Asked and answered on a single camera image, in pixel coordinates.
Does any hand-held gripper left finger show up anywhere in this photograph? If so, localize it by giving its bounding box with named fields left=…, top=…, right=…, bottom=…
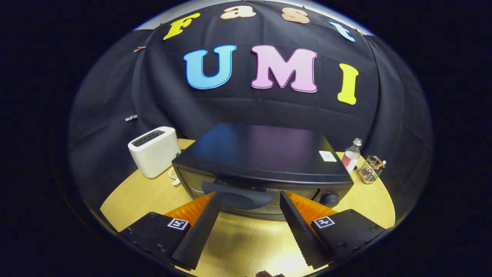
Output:
left=119, top=192, right=222, bottom=270

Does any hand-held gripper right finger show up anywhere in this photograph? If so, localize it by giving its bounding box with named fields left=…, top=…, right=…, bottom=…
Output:
left=279, top=190, right=387, bottom=270

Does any black toaster oven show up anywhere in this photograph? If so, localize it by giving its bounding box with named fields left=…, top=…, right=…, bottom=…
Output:
left=171, top=123, right=354, bottom=221

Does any white toaster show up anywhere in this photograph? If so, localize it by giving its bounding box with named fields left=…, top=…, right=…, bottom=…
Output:
left=128, top=126, right=181, bottom=179

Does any small patterned dish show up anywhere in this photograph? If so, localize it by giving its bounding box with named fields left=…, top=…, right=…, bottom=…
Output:
left=168, top=166, right=181, bottom=187

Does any clear plastic bottle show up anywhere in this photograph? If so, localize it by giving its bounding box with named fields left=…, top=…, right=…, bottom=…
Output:
left=341, top=138, right=362, bottom=174

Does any wire mesh basket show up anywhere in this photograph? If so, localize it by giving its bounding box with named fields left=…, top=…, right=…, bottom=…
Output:
left=357, top=155, right=386, bottom=184

